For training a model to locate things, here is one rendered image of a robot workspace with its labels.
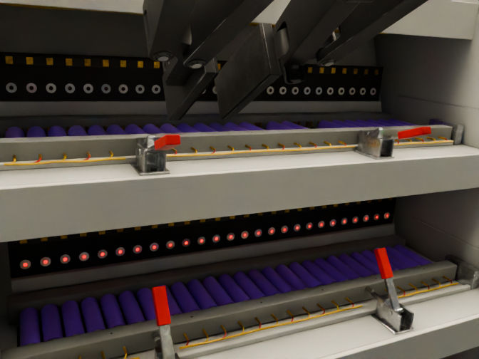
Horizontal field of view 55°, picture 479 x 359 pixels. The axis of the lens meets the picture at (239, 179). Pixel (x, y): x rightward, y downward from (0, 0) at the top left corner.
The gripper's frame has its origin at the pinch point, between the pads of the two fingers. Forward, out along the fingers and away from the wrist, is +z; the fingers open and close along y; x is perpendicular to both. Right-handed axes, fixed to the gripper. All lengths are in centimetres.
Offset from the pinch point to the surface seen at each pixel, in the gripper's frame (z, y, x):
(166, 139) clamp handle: 10.0, -0.4, -0.6
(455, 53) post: 18, 45, 13
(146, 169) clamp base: 16.4, -0.7, -1.4
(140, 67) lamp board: 28.8, 3.3, 14.4
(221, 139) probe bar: 19.8, 8.5, 2.1
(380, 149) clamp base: 16.0, 25.9, -1.0
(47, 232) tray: 18.0, -9.1, -5.8
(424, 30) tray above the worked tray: 14.9, 36.0, 13.6
